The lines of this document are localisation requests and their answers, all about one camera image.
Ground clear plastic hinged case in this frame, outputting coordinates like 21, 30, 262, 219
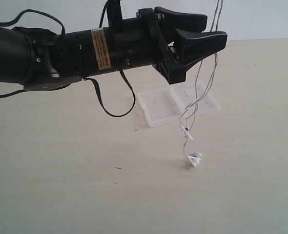
137, 81, 222, 128

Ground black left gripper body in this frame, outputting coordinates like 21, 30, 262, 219
137, 8, 186, 85

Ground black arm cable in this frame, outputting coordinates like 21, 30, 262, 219
0, 0, 136, 117

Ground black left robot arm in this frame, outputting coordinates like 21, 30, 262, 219
0, 0, 227, 91

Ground white wired earphones cable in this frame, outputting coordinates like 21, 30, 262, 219
179, 0, 225, 168

